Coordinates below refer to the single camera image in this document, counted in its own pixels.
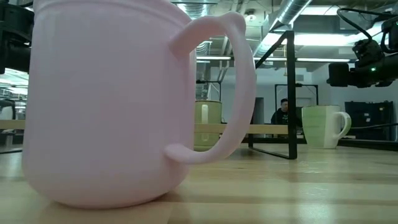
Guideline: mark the ceiling light panel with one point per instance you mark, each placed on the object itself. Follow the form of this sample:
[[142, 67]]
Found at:
[[326, 40]]

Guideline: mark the tall olive green mug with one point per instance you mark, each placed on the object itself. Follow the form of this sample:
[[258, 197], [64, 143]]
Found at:
[[211, 112]]

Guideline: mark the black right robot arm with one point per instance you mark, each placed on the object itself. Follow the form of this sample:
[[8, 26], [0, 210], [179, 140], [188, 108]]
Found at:
[[392, 34]]

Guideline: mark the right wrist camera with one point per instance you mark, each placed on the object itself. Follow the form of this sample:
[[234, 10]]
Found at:
[[368, 53]]

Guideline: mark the wooden shelf with black frame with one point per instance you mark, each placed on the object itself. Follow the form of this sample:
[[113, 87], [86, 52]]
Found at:
[[291, 93]]

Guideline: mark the black cabinet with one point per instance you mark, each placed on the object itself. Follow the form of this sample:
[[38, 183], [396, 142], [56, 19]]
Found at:
[[370, 121]]

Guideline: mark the green and white mug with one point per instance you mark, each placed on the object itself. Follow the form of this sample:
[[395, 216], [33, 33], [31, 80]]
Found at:
[[317, 127]]

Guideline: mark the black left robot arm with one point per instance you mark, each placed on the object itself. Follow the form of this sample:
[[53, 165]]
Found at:
[[15, 37]]

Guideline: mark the pink plastic mug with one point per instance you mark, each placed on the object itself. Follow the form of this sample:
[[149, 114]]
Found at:
[[109, 109]]

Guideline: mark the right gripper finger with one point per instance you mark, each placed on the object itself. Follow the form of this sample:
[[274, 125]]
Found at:
[[338, 74]]

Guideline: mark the silver ceiling duct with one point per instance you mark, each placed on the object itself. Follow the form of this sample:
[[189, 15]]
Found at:
[[289, 11]]

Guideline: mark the person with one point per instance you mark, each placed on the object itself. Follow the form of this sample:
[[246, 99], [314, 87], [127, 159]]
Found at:
[[281, 117]]

